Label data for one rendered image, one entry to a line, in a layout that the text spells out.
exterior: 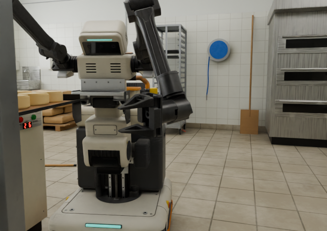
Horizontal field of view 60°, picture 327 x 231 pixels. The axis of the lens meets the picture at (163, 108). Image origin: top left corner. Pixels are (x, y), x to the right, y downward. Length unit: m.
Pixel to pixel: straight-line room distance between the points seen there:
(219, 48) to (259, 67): 0.78
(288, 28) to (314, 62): 0.57
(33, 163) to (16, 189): 1.57
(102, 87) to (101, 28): 0.28
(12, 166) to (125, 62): 1.13
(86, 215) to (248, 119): 3.89
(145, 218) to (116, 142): 0.42
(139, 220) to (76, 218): 0.33
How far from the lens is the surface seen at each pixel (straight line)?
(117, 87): 1.41
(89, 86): 1.45
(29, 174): 1.91
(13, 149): 0.33
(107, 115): 1.49
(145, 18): 0.92
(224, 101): 5.34
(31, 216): 2.00
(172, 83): 0.73
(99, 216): 1.60
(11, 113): 0.33
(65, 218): 1.65
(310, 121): 4.43
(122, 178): 1.74
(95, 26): 1.45
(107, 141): 1.45
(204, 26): 5.43
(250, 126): 5.09
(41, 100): 0.51
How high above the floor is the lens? 1.00
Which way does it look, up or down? 7 degrees down
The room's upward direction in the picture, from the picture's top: straight up
